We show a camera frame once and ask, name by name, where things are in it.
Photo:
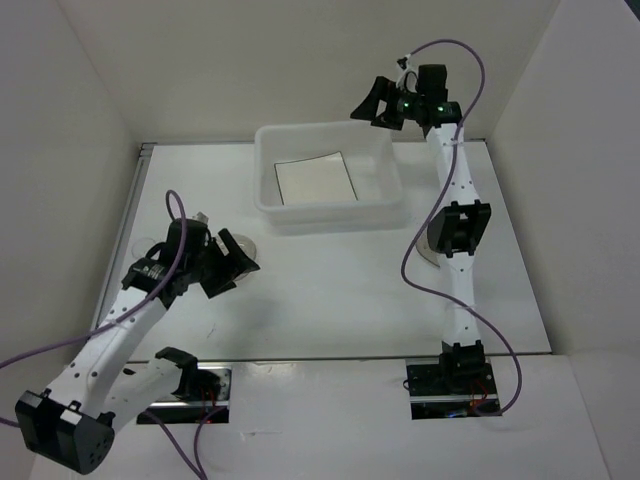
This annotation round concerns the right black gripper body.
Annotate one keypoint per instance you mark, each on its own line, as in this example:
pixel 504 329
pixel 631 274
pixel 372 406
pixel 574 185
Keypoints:
pixel 405 102

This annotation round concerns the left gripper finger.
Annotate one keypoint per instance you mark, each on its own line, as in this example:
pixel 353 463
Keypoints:
pixel 215 284
pixel 232 253

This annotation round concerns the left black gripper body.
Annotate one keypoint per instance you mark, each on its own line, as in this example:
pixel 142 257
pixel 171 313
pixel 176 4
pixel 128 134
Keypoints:
pixel 211 264

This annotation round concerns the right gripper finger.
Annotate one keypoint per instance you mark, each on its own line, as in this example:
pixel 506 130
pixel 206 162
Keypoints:
pixel 368 108
pixel 390 119

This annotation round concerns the square white black-rimmed plate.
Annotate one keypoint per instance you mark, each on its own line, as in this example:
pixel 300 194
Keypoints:
pixel 318 180

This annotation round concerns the translucent white plastic bin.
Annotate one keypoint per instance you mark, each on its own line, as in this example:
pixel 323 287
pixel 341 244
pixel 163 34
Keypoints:
pixel 371 162

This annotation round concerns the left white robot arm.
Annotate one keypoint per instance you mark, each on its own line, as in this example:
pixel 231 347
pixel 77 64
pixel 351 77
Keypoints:
pixel 75 419

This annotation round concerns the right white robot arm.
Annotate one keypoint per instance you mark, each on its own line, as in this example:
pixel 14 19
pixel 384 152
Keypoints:
pixel 459 218

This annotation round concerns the left clear glass dish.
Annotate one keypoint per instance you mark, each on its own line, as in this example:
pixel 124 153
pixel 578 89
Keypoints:
pixel 249 262

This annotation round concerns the clear glass dish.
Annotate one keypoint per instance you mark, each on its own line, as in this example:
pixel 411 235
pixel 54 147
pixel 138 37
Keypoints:
pixel 426 252
pixel 249 262

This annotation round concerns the small clear glass cup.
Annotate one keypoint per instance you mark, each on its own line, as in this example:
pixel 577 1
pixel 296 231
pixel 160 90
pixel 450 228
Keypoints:
pixel 141 247

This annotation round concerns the right clear glass dish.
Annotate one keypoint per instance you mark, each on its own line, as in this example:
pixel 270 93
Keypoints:
pixel 426 252

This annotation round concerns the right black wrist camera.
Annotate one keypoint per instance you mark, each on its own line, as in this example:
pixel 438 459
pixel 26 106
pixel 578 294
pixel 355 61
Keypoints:
pixel 429 82

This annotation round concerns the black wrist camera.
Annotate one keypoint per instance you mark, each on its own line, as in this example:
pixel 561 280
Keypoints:
pixel 196 239
pixel 429 82

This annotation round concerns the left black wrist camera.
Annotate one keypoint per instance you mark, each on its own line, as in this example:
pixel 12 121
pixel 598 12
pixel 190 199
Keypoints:
pixel 196 239

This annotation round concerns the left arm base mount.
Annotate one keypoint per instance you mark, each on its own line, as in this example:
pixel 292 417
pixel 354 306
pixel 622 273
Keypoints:
pixel 209 400

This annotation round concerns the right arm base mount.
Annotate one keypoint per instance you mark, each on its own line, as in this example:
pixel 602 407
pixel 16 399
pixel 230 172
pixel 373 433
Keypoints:
pixel 432 397

